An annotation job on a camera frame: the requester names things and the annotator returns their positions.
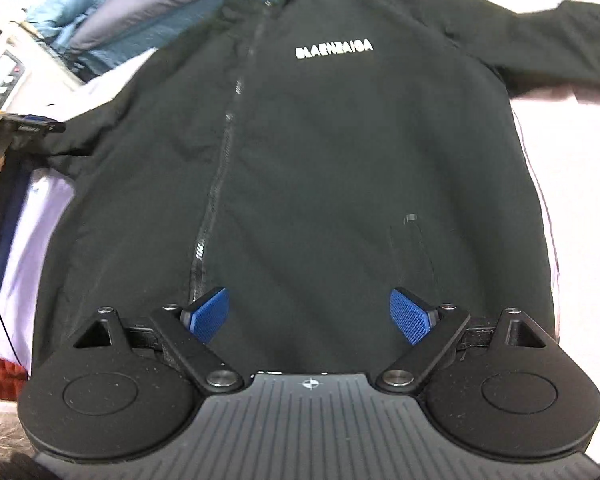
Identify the black zip jacket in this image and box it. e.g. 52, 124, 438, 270
32, 0, 600, 375

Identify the white appliance with panel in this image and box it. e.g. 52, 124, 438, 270
0, 0, 86, 126

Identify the purple floral bed sheet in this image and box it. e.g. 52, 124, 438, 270
0, 0, 600, 376

